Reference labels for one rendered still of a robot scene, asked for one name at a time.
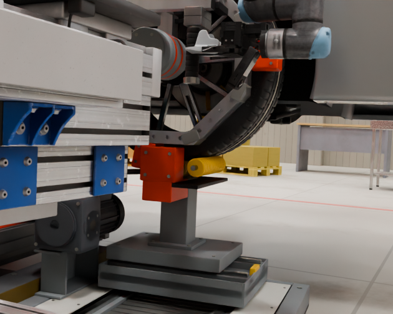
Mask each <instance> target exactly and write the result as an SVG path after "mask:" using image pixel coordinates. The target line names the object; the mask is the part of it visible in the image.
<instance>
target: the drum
mask: <svg viewBox="0 0 393 314"><path fill-rule="evenodd" d="M127 41H129V42H133V43H135V44H138V45H142V46H145V47H154V48H157V49H160V50H162V68H161V80H171V79H174V78H176V77H178V76H179V75H180V74H181V73H182V72H183V71H184V70H185V67H186V65H185V62H186V56H187V55H186V50H185V46H184V44H183V42H182V41H181V40H179V39H177V38H176V37H174V36H172V35H170V34H167V33H166V32H164V31H161V30H160V29H156V28H151V27H141V28H138V29H136V30H134V31H133V32H132V37H131V39H130V40H127Z"/></svg>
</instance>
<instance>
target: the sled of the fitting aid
mask: <svg viewBox="0 0 393 314"><path fill-rule="evenodd" d="M267 276H268V259H263V258H257V257H247V256H239V257H238V258H237V259H236V260H234V261H233V262H232V263H231V264H230V265H229V266H227V267H226V268H225V269H224V270H222V271H221V272H220V273H213V272H204V271H198V270H189V269H180V268H175V267H166V266H161V265H151V264H142V263H137V262H127V261H123V260H113V259H109V260H106V261H105V262H102V263H100V264H99V276H98V287H106V288H114V289H119V290H126V291H131V292H139V293H147V294H152V295H160V296H164V297H172V298H180V299H185V300H193V301H198V302H205V303H214V304H218V305H226V306H231V307H238V308H244V307H245V306H246V305H247V303H248V302H249V301H250V300H251V299H252V298H253V296H254V295H255V293H256V292H257V291H258V290H259V289H260V287H261V286H262V285H263V284H264V283H265V281H266V280H267Z"/></svg>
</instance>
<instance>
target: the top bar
mask: <svg viewBox="0 0 393 314"><path fill-rule="evenodd" d="M126 1H129V2H132V3H134V4H136V5H138V6H140V7H143V8H145V9H148V10H149V11H152V12H178V11H184V8H185V7H186V6H202V7H204V8H205V9H206V10H207V11H213V10H215V0H126Z"/></svg>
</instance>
